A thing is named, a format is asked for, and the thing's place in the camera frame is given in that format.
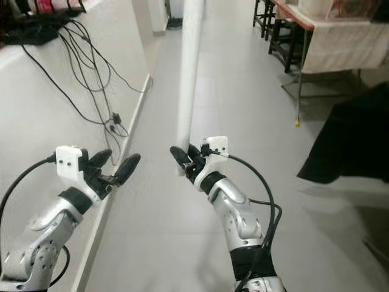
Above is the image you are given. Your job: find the black tablecloth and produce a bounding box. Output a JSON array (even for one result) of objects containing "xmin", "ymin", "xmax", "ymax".
[{"xmin": 297, "ymin": 82, "xmax": 389, "ymax": 186}]

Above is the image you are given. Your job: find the black tall stool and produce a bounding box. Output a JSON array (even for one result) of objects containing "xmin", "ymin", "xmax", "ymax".
[
  {"xmin": 267, "ymin": 18, "xmax": 306, "ymax": 75},
  {"xmin": 253, "ymin": 0, "xmax": 278, "ymax": 29}
]

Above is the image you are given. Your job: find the metal table leg yellow foot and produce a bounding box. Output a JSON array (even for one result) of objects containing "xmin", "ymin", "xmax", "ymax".
[{"xmin": 295, "ymin": 30, "xmax": 306, "ymax": 127}]

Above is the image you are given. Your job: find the black router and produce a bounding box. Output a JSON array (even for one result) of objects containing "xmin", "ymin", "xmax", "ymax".
[{"xmin": 0, "ymin": 0, "xmax": 74, "ymax": 47}]

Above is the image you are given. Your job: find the black hanging wall cable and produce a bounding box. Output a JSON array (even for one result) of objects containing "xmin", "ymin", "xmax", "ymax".
[
  {"xmin": 21, "ymin": 46, "xmax": 109, "ymax": 127},
  {"xmin": 72, "ymin": 20, "xmax": 151, "ymax": 93},
  {"xmin": 60, "ymin": 27, "xmax": 117, "ymax": 120}
]

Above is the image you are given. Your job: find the black wall plug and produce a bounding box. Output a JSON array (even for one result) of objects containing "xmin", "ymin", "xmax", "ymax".
[{"xmin": 108, "ymin": 113, "xmax": 125, "ymax": 131}]

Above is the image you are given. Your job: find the beige cloth covered table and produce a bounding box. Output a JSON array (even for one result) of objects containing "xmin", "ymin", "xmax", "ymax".
[{"xmin": 274, "ymin": 0, "xmax": 389, "ymax": 75}]

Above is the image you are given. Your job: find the white plastic table leg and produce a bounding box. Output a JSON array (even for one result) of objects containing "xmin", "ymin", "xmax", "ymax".
[{"xmin": 175, "ymin": 0, "xmax": 206, "ymax": 178}]

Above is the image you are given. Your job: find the white round container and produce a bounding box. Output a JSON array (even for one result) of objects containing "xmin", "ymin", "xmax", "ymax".
[{"xmin": 298, "ymin": 0, "xmax": 332, "ymax": 16}]

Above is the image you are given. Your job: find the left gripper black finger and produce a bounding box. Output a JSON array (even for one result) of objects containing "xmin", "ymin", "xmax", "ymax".
[
  {"xmin": 89, "ymin": 150, "xmax": 113, "ymax": 171},
  {"xmin": 117, "ymin": 153, "xmax": 142, "ymax": 185}
]

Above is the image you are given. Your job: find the white appliance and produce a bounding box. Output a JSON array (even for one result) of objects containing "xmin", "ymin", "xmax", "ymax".
[{"xmin": 167, "ymin": 0, "xmax": 186, "ymax": 19}]

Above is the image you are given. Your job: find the pink bag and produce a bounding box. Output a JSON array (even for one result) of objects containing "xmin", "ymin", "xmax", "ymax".
[{"xmin": 30, "ymin": 0, "xmax": 86, "ymax": 13}]

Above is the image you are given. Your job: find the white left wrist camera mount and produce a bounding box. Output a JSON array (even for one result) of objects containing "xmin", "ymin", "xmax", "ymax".
[{"xmin": 55, "ymin": 145, "xmax": 103, "ymax": 203}]

